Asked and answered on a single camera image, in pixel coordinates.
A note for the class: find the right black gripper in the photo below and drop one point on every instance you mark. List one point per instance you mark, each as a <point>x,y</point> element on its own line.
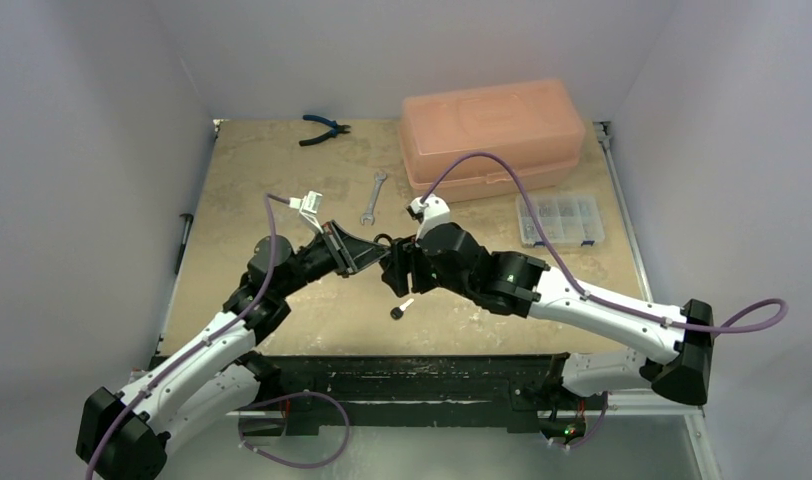
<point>410,264</point>

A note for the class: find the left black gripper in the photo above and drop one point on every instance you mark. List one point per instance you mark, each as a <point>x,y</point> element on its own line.
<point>348,253</point>

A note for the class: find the black key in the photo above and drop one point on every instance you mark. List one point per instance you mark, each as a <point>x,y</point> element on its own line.
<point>398,312</point>

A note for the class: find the black padlock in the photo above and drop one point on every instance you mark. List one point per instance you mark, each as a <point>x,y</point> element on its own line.
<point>384,240</point>

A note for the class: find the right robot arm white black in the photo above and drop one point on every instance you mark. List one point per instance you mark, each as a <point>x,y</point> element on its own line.
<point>670,348</point>

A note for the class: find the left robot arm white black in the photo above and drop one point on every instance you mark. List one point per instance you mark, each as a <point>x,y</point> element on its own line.
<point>131,433</point>

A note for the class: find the silver open-end wrench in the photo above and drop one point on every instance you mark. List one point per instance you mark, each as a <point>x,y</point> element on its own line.
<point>368,217</point>

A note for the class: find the clear plastic organizer box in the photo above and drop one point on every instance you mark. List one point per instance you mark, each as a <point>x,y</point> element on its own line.
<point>566,220</point>

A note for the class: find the pink plastic toolbox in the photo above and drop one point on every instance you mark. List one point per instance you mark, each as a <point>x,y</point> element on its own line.
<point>449,140</point>

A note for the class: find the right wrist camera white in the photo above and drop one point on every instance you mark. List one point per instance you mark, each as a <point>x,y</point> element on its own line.
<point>429,212</point>

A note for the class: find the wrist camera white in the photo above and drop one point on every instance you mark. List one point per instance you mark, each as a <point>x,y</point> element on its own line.
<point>429,212</point>
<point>307,208</point>

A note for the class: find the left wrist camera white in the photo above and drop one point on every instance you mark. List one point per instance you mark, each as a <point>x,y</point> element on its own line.
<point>307,208</point>

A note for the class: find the black mounting base plate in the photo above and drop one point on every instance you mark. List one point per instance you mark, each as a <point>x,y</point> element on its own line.
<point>518,393</point>

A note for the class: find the aluminium frame rail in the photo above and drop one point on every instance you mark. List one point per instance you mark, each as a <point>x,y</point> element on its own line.
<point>690,422</point>

